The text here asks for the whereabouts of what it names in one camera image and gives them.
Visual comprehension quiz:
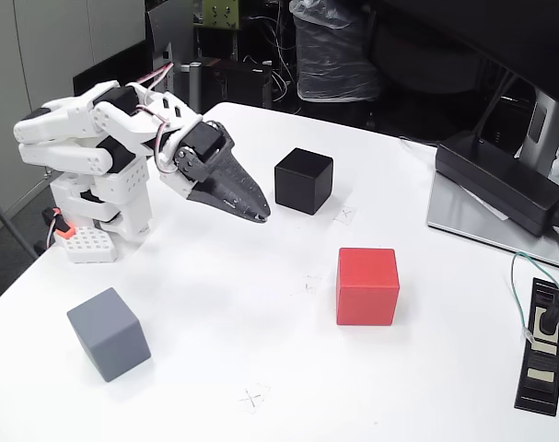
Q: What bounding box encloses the black power plug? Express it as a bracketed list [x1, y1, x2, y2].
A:
[539, 280, 559, 335]

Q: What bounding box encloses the silver metal post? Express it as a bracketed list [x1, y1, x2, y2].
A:
[181, 61, 203, 116]

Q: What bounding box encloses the white perforated table clamp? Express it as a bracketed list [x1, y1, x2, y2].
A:
[52, 225, 119, 264]

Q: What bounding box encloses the plastic-wrapped black bin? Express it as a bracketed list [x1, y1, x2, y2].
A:
[288, 0, 384, 103]

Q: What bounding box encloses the green thin cable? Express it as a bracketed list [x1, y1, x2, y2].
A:
[509, 251, 559, 343]

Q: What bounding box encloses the silver monitor stand neck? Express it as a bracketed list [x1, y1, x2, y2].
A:
[518, 87, 559, 179]

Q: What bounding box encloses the silver monitor stand base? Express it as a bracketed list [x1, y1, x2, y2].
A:
[426, 172, 559, 272]

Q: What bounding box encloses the black monitor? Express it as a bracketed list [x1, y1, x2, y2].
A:
[375, 0, 559, 111]

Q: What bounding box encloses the dark computer tower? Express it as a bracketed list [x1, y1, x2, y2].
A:
[144, 0, 202, 116]

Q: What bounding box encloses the black equipment box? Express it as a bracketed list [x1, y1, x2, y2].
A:
[200, 57, 274, 111]

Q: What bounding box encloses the black cube block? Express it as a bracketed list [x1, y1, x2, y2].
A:
[274, 146, 334, 216]

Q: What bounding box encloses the orange cable connector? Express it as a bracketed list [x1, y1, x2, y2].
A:
[42, 207, 74, 239]

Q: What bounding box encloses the green perforated board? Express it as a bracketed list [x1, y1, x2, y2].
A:
[202, 0, 239, 29]

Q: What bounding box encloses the red cube block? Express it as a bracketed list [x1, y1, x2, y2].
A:
[335, 247, 402, 327]

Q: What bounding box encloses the grey cube block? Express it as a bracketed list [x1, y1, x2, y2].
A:
[65, 286, 152, 383]

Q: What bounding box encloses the black table power socket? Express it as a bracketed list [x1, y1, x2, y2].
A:
[513, 276, 559, 418]

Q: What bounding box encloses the clear tape with X mark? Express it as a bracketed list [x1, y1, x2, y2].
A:
[235, 381, 272, 414]
[332, 205, 356, 226]
[301, 273, 325, 298]

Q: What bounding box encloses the black power adapter brick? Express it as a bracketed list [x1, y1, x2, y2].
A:
[434, 130, 559, 237]

